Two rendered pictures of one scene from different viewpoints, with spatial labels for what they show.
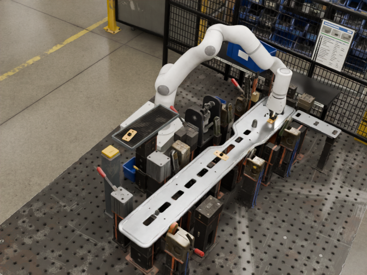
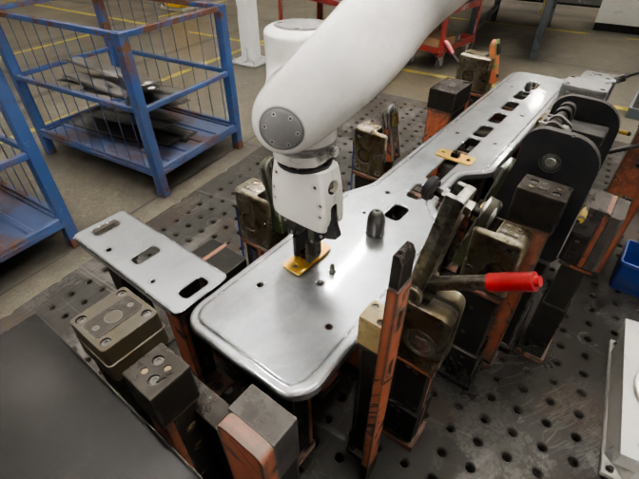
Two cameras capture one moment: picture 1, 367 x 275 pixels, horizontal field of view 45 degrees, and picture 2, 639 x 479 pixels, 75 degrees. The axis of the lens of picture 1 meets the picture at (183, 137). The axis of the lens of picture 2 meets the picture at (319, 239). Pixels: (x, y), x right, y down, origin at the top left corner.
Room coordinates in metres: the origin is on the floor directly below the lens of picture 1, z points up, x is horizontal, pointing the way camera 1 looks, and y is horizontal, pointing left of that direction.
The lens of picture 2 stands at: (2.62, -0.47, 1.45)
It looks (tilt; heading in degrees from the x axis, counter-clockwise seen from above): 40 degrees down; 183
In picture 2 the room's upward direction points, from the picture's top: straight up
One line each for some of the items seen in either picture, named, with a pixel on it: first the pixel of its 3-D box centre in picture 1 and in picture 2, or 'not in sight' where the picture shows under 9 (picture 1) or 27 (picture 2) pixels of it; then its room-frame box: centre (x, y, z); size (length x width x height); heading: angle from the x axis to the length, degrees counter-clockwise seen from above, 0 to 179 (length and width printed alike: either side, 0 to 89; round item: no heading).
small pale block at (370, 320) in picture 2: (250, 116); (366, 393); (2.28, -0.42, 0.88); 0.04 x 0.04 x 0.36; 55
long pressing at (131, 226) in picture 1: (220, 158); (455, 154); (1.74, -0.21, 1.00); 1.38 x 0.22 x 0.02; 145
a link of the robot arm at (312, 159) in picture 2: (278, 92); (305, 146); (2.12, -0.52, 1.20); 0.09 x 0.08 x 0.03; 55
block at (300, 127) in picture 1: (292, 143); (228, 311); (2.10, -0.67, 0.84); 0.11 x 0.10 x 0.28; 55
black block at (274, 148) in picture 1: (268, 165); not in sight; (1.89, -0.51, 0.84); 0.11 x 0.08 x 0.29; 55
